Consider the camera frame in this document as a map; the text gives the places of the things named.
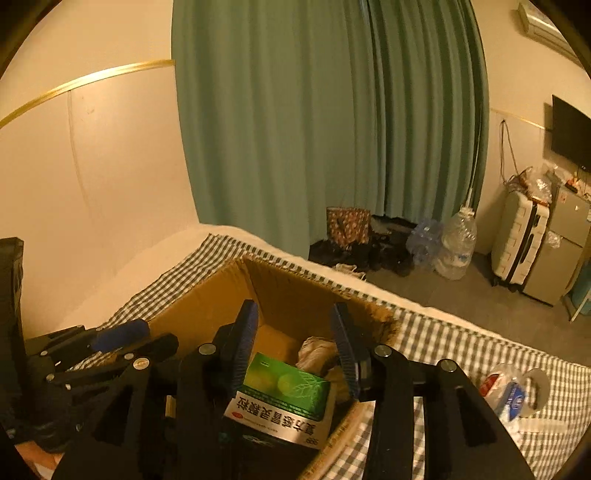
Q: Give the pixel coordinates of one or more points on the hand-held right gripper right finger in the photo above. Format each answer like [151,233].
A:
[344,341]

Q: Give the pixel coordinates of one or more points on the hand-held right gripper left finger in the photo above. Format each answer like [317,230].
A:
[244,332]

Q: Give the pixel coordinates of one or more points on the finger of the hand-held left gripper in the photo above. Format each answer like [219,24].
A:
[157,348]
[120,334]

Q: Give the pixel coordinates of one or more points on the brown cardboard box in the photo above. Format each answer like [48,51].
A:
[286,295]

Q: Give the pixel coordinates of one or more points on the green and white medicine box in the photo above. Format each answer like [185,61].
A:
[281,401]

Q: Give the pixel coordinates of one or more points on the white tape roll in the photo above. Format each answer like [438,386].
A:
[540,387]

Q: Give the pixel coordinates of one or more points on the crumpled white tissue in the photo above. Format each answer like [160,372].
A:
[316,355]

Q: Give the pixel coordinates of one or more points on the pile of dark shoes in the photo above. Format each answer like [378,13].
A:
[369,256]

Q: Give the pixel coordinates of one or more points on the floral gift bag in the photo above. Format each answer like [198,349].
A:
[348,226]

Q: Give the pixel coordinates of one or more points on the pile of crushed plastic bottles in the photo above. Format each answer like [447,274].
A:
[425,242]

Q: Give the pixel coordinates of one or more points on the large clear water jug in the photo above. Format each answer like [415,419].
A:
[457,244]

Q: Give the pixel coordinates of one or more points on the blue and white plastic bag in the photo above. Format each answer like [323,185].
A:
[505,394]

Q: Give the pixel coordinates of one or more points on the white hard-shell suitcase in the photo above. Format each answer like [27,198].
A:
[515,240]

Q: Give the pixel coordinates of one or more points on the teal window curtain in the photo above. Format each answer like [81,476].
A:
[323,115]

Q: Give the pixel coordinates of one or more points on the grey mini fridge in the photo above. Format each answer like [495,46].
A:
[565,244]

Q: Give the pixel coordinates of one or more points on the clear plastic bags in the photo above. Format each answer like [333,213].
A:
[540,184]

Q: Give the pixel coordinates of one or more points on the white air conditioner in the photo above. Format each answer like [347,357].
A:
[545,23]

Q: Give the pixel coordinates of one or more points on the black wall television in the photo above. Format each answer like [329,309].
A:
[572,134]

